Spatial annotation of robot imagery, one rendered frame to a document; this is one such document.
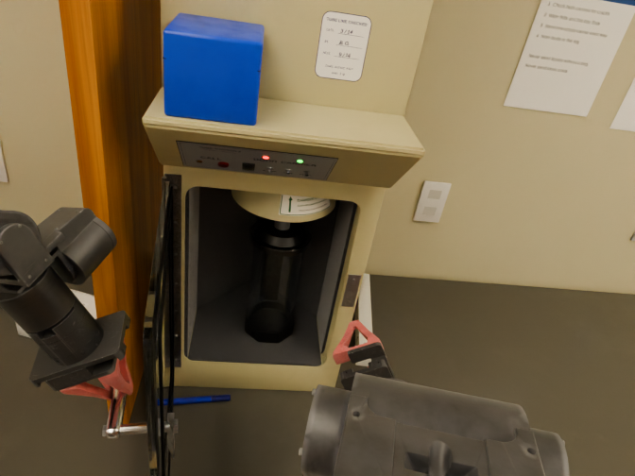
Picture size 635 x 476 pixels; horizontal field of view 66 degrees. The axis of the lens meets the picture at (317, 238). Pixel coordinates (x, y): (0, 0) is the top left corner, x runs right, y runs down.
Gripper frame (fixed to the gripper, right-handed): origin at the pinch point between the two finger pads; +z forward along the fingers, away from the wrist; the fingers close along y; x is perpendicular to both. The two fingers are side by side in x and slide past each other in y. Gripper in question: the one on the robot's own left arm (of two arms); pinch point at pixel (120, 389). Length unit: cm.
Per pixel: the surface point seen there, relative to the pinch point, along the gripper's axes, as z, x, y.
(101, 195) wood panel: -18.1, -14.4, -5.3
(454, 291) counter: 57, -48, -58
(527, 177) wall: 34, -56, -83
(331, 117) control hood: -17.5, -16.1, -35.0
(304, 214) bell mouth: -0.5, -22.0, -27.7
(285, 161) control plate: -14.9, -13.8, -27.9
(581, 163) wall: 34, -54, -96
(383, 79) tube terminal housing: -18, -20, -43
